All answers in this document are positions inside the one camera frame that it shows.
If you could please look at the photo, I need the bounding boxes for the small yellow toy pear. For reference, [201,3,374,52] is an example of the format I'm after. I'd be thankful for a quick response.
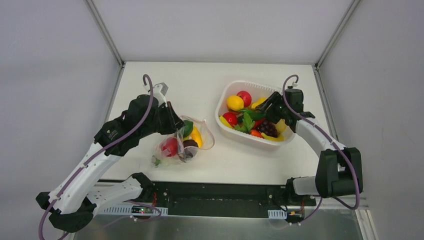
[250,97,267,110]

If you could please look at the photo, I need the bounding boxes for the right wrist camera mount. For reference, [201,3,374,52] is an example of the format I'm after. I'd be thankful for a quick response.
[287,82,298,89]

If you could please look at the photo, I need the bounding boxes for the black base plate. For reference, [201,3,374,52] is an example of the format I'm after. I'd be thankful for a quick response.
[134,181,317,218]

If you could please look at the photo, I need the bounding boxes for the red toy apple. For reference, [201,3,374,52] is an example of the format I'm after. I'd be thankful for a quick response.
[236,90,252,108]

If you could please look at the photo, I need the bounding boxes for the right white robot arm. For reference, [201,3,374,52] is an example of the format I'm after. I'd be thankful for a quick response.
[255,88,363,205]

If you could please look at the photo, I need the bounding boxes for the red toy tomato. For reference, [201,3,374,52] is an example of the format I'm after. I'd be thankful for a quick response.
[160,137,178,157]

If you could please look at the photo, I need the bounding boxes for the yellow toy banana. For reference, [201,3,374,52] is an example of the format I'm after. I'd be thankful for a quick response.
[261,132,285,142]

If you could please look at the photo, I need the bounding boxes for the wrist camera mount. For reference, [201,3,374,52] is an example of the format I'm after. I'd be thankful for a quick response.
[287,82,298,89]
[152,82,169,106]

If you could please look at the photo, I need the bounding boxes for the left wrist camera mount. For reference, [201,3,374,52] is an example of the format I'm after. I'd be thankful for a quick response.
[152,82,169,106]

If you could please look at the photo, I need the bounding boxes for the white plastic basket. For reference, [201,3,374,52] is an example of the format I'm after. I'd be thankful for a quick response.
[215,80,294,151]

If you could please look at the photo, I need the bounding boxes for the green toy leaf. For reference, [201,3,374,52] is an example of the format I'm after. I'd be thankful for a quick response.
[234,112,256,134]

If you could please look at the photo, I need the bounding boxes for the clear zip top bag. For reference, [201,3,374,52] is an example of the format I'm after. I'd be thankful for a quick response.
[151,115,216,168]

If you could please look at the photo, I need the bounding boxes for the yellow toy lemon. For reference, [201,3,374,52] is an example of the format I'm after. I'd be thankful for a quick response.
[226,95,244,112]

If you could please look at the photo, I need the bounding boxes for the green toy avocado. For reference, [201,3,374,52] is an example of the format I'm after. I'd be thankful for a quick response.
[183,120,194,138]

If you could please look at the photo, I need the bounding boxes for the dark toy grapes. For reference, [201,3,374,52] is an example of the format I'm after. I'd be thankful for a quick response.
[254,120,279,138]

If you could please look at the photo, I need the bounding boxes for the dark purple toy eggplant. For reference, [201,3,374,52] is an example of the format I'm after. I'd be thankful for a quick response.
[182,139,199,162]

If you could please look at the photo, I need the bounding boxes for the red toy chili pepper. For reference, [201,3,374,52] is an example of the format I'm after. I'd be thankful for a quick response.
[253,117,266,129]

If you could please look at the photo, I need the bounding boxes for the white toy radish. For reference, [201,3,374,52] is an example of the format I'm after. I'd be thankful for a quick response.
[151,152,180,168]

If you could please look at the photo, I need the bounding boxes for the orange toy mango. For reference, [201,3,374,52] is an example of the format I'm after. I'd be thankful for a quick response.
[190,126,203,148]

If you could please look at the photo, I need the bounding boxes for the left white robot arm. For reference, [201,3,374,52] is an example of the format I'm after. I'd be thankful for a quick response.
[36,93,184,233]

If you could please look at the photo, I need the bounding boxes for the red toy bell pepper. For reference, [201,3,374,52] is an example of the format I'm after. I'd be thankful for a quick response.
[220,112,238,128]

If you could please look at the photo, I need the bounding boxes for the orange toy carrot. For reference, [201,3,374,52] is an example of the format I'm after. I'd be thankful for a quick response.
[250,129,264,139]

